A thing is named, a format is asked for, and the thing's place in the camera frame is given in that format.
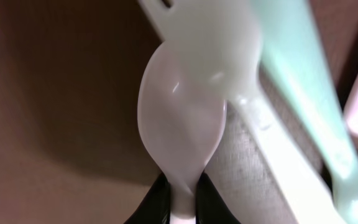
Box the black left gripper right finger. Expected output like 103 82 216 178
196 172 240 224

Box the mint green plastic fork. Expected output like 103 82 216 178
252 0 358 223

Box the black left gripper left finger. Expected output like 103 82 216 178
124 173 170 224

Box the white plastic spoon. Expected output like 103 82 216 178
137 43 226 223

